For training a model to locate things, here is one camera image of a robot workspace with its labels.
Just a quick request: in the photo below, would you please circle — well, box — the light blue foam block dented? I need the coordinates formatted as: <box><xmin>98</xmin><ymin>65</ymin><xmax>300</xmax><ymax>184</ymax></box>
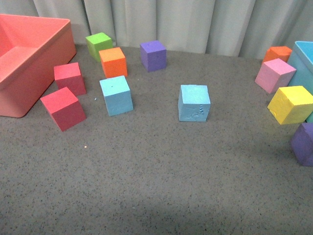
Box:
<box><xmin>178</xmin><ymin>85</ymin><xmax>211</xmax><ymax>122</ymax></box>

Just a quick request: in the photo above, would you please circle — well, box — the light blue foam block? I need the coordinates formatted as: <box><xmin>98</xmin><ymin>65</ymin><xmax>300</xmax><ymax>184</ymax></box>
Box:
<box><xmin>99</xmin><ymin>75</ymin><xmax>134</xmax><ymax>117</ymax></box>

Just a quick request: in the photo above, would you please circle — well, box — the purple foam block rear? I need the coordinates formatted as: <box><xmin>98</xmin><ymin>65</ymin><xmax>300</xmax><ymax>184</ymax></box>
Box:
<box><xmin>140</xmin><ymin>40</ymin><xmax>167</xmax><ymax>72</ymax></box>

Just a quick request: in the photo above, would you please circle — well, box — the purple foam block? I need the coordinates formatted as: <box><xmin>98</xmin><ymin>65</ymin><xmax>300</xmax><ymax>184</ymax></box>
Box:
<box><xmin>291</xmin><ymin>123</ymin><xmax>313</xmax><ymax>166</ymax></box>
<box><xmin>140</xmin><ymin>40</ymin><xmax>167</xmax><ymax>72</ymax></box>

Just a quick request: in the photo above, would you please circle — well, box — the orange foam block left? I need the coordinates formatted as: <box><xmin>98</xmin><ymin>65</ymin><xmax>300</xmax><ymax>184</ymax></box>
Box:
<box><xmin>99</xmin><ymin>47</ymin><xmax>128</xmax><ymax>78</ymax></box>

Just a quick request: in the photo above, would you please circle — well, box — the orange foam block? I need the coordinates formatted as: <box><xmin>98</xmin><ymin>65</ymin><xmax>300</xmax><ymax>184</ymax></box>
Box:
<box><xmin>99</xmin><ymin>47</ymin><xmax>128</xmax><ymax>78</ymax></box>
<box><xmin>262</xmin><ymin>46</ymin><xmax>292</xmax><ymax>63</ymax></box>

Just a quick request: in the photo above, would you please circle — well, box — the red foam block front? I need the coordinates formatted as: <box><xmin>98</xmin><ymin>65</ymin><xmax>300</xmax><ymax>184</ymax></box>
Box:
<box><xmin>40</xmin><ymin>87</ymin><xmax>86</xmax><ymax>131</ymax></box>

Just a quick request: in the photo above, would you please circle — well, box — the red foam block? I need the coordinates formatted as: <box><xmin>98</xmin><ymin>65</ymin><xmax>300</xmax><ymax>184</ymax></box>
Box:
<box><xmin>40</xmin><ymin>87</ymin><xmax>86</xmax><ymax>131</ymax></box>
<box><xmin>54</xmin><ymin>62</ymin><xmax>87</xmax><ymax>96</ymax></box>

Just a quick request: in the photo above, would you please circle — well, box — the green foam block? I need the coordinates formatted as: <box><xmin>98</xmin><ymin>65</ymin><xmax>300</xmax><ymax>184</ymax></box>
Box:
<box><xmin>86</xmin><ymin>32</ymin><xmax>113</xmax><ymax>62</ymax></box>

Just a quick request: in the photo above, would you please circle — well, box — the red foam block rear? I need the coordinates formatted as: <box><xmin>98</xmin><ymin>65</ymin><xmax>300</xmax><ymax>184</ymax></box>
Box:
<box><xmin>54</xmin><ymin>62</ymin><xmax>87</xmax><ymax>96</ymax></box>

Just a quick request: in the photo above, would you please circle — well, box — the grey curtain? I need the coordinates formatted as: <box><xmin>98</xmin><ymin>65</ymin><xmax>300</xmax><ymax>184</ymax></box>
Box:
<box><xmin>0</xmin><ymin>0</ymin><xmax>313</xmax><ymax>59</ymax></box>

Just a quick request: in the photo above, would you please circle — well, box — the pink foam block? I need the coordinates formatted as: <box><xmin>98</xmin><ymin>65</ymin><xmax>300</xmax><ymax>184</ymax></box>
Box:
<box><xmin>255</xmin><ymin>58</ymin><xmax>296</xmax><ymax>94</ymax></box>

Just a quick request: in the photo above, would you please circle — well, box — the yellow foam block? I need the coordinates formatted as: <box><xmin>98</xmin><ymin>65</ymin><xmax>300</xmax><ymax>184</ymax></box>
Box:
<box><xmin>268</xmin><ymin>86</ymin><xmax>313</xmax><ymax>125</ymax></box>

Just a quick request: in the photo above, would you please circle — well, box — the red plastic bin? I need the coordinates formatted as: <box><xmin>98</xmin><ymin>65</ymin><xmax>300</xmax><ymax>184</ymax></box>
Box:
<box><xmin>0</xmin><ymin>14</ymin><xmax>76</xmax><ymax>118</ymax></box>

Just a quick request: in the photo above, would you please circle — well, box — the orange foam block right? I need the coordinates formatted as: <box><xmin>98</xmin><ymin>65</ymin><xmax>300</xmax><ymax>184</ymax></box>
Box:
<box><xmin>262</xmin><ymin>46</ymin><xmax>292</xmax><ymax>63</ymax></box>

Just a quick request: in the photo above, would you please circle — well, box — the purple foam block front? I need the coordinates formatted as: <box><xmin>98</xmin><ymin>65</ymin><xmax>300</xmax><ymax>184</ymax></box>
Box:
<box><xmin>291</xmin><ymin>123</ymin><xmax>313</xmax><ymax>166</ymax></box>

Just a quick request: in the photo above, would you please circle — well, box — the light blue plastic bin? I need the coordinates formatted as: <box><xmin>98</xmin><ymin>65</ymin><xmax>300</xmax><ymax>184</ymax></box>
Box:
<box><xmin>287</xmin><ymin>41</ymin><xmax>313</xmax><ymax>123</ymax></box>

